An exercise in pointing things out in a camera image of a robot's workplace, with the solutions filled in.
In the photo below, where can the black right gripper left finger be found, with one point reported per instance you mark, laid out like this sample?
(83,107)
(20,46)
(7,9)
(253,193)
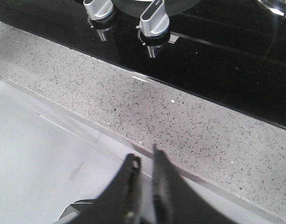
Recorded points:
(119,203)

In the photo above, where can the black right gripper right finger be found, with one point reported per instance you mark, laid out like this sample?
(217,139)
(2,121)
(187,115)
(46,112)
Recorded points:
(174,201)

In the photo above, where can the white round plate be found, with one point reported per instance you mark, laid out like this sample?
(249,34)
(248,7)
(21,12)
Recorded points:
(144,0)

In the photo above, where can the black glass cooktop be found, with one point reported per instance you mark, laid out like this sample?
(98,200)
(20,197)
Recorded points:
(231,52)

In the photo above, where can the silver right stove knob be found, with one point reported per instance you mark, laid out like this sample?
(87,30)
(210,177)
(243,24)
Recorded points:
(154,22)

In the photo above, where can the silver stove knob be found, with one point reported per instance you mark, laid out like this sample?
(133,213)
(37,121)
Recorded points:
(154,22)
(98,10)

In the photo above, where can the silver left stove knob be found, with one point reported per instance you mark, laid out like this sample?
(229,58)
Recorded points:
(98,10)

